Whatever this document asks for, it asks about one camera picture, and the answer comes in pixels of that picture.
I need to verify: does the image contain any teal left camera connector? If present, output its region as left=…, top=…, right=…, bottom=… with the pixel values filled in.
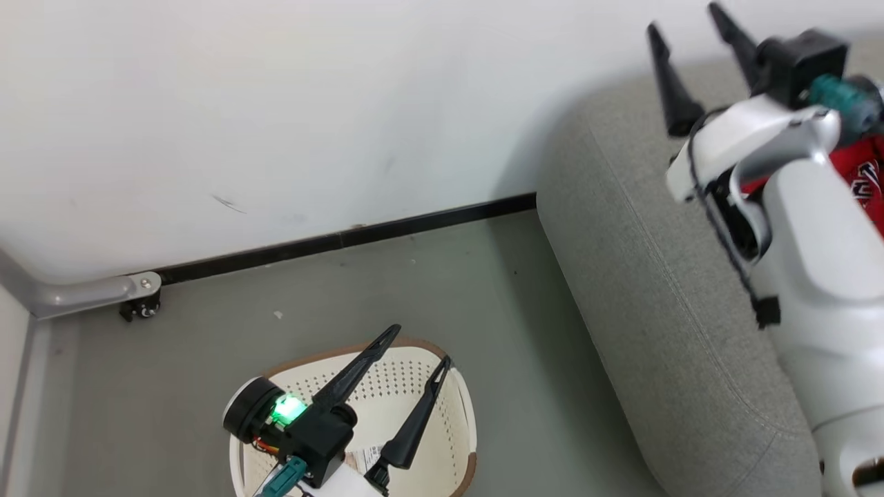
left=252, top=456, right=309, bottom=497

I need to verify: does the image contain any black caster wheel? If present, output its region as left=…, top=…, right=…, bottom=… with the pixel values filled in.
left=119, top=290, right=162, bottom=324

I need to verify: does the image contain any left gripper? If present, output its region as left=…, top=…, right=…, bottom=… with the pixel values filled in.
left=222, top=324, right=452, bottom=497

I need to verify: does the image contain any white barcode label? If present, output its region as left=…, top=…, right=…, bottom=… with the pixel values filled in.
left=344, top=444, right=385, bottom=476

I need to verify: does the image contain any teal right camera connector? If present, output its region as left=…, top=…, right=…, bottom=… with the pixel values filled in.
left=807, top=72, right=884, bottom=136

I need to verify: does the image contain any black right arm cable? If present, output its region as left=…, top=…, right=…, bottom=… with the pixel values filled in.
left=687, top=110, right=782, bottom=329

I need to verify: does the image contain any red sports jersey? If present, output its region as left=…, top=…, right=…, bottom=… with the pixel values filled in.
left=742, top=135, right=884, bottom=237

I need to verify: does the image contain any grey fabric sofa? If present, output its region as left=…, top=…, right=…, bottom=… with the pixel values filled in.
left=536, top=38, right=884, bottom=497

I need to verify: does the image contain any cream laundry basket brown rim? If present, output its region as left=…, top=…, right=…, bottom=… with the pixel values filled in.
left=229, top=337, right=479, bottom=497

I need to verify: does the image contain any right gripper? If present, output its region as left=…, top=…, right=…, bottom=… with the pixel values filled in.
left=646, top=1, right=843, bottom=204

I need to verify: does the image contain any teal camera connector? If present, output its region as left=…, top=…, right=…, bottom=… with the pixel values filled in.
left=807, top=72, right=884, bottom=136
left=252, top=456, right=309, bottom=497

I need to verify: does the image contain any grey metal frame rail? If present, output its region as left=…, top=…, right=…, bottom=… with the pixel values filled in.
left=0, top=248, right=164, bottom=321

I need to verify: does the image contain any black baseboard strip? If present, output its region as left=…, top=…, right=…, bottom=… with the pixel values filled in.
left=155, top=192, right=538, bottom=286

